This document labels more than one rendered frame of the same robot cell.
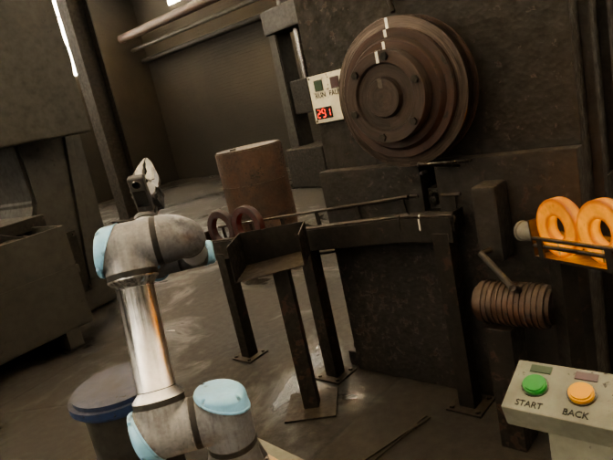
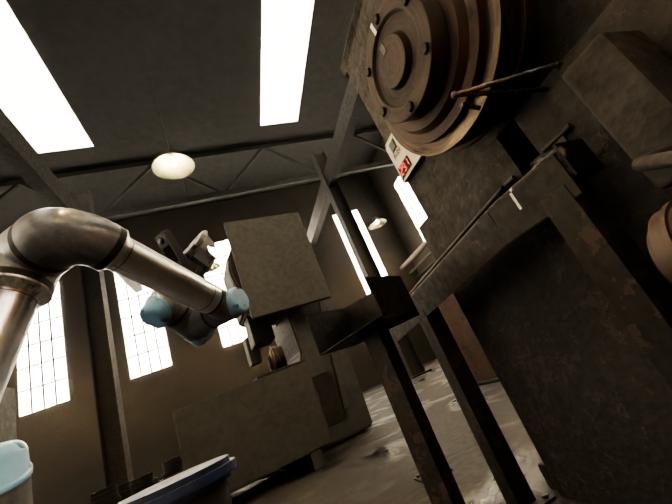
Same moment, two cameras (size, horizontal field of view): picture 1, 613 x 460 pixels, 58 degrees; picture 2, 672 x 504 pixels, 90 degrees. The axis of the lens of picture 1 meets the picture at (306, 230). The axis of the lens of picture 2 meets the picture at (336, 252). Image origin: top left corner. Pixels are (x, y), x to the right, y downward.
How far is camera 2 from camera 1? 1.25 m
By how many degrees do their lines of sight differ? 41
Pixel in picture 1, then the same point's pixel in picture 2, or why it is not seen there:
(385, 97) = (392, 57)
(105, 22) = (392, 261)
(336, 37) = not seen: hidden behind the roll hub
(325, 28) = not seen: hidden behind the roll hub
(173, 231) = (33, 215)
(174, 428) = not seen: outside the picture
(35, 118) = (292, 292)
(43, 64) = (297, 260)
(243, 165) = (452, 304)
